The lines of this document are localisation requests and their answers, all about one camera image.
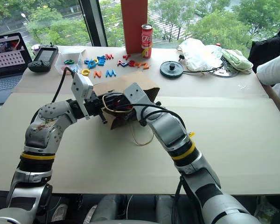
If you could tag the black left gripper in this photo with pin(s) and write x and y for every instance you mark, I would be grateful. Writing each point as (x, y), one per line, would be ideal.
(94, 106)

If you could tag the brown paper bag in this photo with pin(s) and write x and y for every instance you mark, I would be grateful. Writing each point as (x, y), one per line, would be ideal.
(133, 80)

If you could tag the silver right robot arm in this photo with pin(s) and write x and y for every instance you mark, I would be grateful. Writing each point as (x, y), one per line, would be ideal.
(170, 130)

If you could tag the person bare forearm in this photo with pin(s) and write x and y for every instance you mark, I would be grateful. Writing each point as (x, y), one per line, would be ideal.
(278, 100)

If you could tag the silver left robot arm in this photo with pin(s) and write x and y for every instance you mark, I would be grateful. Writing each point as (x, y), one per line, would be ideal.
(43, 130)

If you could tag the white plastic bag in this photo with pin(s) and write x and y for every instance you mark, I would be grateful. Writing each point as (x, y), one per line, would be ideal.
(196, 54)

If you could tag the black bag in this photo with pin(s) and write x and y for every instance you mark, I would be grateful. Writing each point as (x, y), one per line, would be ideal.
(267, 50)

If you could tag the blue letter M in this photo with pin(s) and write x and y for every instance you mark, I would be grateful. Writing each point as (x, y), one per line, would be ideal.
(110, 73)

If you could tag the orange letter N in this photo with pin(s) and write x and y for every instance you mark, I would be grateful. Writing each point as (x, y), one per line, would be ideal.
(97, 74)

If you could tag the red letter A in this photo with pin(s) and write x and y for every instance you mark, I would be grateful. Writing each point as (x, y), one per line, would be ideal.
(120, 63)

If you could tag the blue letter E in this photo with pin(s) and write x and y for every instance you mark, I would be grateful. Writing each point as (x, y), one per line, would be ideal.
(102, 63)

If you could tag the small blue toy letter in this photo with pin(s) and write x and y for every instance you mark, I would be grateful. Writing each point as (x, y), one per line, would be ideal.
(124, 64)

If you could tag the yellow letter C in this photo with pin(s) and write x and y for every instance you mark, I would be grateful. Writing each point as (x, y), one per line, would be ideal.
(84, 72)

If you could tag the blue letter Q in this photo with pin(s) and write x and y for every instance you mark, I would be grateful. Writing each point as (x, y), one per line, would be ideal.
(90, 64)

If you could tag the yellow letter O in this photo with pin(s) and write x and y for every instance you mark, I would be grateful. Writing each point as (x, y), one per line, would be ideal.
(95, 61)

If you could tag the red letter M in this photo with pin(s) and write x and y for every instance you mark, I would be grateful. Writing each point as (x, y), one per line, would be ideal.
(109, 56)

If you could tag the blue letter X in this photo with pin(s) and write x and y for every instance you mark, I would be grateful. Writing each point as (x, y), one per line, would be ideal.
(100, 57)

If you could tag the orange letter M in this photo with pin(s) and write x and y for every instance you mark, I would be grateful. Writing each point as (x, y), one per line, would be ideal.
(138, 64)

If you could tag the red letter Y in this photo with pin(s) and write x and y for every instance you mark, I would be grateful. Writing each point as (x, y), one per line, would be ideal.
(126, 56)

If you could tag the orange letter Z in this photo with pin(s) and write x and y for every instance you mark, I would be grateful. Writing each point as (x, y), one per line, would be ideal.
(146, 66)

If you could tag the pink toy letter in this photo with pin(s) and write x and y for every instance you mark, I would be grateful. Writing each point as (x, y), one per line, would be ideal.
(64, 67)

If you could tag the green toy letter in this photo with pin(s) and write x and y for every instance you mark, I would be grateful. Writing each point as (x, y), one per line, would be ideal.
(68, 61)

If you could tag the clear plastic box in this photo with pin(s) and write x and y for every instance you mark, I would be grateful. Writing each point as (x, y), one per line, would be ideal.
(71, 56)

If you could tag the black round kettle base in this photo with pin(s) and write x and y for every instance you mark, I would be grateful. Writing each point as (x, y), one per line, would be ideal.
(171, 70)

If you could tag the red drink can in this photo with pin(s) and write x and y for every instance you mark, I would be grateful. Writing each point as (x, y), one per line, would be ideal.
(146, 38)

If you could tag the orange red upright board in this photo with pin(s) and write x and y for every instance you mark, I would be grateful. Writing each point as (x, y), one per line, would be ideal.
(134, 25)

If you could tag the black handheld controller with screen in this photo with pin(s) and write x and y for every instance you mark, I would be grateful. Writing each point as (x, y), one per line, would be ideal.
(44, 58)

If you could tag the small white round cup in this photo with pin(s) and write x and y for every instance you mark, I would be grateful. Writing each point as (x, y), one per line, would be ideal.
(35, 49)

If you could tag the grey rounded shape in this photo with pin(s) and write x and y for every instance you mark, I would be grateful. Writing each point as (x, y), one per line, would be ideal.
(164, 207)
(107, 207)

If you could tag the grey open laptop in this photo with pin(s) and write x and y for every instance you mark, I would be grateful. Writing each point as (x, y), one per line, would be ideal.
(7, 60)

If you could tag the round silver table grommet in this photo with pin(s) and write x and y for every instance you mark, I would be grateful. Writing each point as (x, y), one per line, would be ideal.
(225, 74)

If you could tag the white shoe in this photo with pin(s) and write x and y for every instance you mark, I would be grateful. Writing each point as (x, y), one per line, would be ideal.
(60, 212)

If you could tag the pale green folded cloth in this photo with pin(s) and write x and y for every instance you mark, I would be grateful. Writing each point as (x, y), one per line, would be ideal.
(236, 61)

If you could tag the person white sleeve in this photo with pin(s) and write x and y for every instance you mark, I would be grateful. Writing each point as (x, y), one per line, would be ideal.
(274, 70)

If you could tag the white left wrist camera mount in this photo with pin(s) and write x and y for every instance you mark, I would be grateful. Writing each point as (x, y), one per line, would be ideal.
(80, 87)

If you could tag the dark window frame post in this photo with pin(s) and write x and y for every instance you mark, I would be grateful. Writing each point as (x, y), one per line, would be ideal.
(93, 21)

